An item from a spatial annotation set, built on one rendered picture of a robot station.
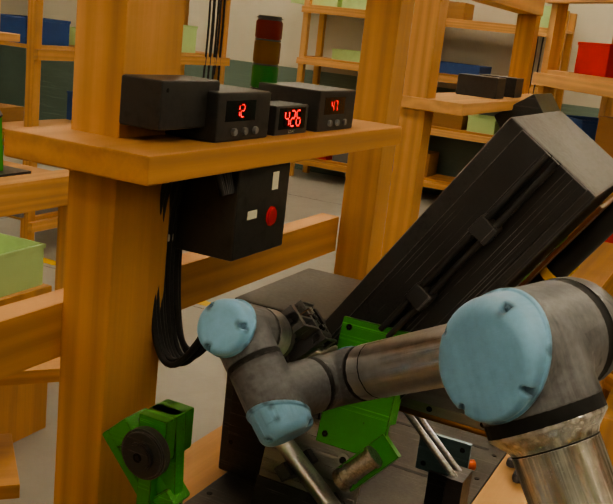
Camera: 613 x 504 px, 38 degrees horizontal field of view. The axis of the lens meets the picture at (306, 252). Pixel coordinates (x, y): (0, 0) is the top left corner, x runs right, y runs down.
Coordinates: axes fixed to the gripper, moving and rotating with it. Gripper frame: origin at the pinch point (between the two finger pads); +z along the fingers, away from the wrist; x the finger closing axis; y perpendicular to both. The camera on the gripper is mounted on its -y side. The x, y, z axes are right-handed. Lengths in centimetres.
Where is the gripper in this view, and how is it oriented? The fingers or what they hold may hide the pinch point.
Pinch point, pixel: (309, 352)
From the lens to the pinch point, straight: 146.9
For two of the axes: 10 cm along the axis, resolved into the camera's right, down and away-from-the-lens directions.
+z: 3.7, 1.7, 9.1
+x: -5.1, -7.8, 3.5
